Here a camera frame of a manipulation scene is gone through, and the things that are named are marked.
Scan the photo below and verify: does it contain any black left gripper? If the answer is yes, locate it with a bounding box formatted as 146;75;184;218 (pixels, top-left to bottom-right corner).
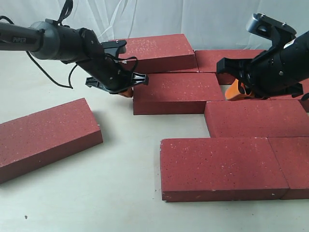
77;53;149;98

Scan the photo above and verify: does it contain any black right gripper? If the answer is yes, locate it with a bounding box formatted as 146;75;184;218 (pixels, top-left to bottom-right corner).
216;32;309;101

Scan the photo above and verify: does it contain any red brick with white speck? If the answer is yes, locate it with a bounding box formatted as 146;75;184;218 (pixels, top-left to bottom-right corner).
119;34;197;73

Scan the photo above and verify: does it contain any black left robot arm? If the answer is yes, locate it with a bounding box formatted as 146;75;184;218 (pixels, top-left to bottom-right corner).
0;19;149;98

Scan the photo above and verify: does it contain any red brick under tilted brick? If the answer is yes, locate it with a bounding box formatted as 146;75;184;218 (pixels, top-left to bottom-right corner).
167;68;199;73

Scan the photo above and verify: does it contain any red brick front large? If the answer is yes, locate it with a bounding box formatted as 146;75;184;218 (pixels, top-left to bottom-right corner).
160;137;289;202

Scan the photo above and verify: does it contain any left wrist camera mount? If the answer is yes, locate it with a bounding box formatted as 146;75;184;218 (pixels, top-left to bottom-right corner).
100;40;127;57

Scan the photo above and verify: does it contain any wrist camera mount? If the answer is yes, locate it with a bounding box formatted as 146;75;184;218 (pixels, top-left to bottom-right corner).
100;40;127;57
246;13;296;49

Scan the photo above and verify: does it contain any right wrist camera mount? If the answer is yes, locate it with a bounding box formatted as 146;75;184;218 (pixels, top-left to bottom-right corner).
246;13;296;49

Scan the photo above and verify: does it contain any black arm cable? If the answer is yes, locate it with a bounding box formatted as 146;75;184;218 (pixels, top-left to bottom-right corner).
0;0;78;89

